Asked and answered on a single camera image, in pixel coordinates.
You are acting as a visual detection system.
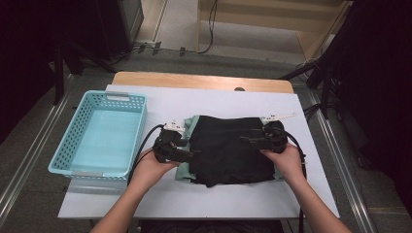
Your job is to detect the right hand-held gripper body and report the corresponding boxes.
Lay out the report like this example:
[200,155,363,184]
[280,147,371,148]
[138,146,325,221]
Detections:
[260,112,298,153]

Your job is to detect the hand-held gripper black cable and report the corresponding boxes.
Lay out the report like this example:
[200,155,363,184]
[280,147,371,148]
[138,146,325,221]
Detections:
[127,123,166,185]
[285,129,308,233]

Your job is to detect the turquoise plastic basket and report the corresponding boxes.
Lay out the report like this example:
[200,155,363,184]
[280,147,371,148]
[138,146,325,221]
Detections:
[48,89,149,181]

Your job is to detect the black floor cables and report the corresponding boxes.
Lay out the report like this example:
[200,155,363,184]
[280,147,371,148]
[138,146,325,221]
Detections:
[302,102,325,121]

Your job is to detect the hanging black cable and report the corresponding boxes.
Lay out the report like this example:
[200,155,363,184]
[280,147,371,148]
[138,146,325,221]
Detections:
[196,0,219,55]

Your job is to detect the metal floor rail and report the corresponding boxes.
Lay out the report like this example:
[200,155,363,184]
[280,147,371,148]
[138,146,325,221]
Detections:
[0,72,79,226]
[304,88,379,233]

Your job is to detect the right hand-held gripper black cable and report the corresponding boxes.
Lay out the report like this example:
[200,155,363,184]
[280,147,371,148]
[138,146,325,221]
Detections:
[285,129,308,233]

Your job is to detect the light wooden shelf unit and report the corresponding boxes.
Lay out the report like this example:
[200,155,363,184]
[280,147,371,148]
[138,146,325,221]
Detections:
[194,0,355,61]

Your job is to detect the black curtain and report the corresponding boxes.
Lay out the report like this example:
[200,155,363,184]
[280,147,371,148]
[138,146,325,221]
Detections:
[0,0,101,145]
[333,0,412,216]

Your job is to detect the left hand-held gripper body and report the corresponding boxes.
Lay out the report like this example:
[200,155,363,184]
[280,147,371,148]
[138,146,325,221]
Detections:
[153,119,187,164]

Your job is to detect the black and green shirt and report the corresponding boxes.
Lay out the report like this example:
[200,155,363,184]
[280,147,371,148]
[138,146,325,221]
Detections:
[174,115,285,188]

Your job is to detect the person's right hand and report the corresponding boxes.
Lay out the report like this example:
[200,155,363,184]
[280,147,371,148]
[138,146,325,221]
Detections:
[260,144,307,187]

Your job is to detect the person's left hand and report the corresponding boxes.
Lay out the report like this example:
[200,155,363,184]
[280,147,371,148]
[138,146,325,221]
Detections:
[130,149,180,192]

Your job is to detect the black metal stand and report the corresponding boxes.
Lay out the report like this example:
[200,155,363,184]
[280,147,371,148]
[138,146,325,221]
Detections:
[51,40,118,106]
[278,0,361,120]

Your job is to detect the taped floor cable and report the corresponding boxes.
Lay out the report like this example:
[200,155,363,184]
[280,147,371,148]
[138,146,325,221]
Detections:
[110,40,199,64]

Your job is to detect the left hand-held gripper black cable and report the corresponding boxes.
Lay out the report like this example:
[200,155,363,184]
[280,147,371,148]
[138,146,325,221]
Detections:
[127,123,166,185]

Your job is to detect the dark cabinet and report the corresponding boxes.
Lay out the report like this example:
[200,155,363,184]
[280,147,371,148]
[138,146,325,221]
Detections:
[95,0,145,61]

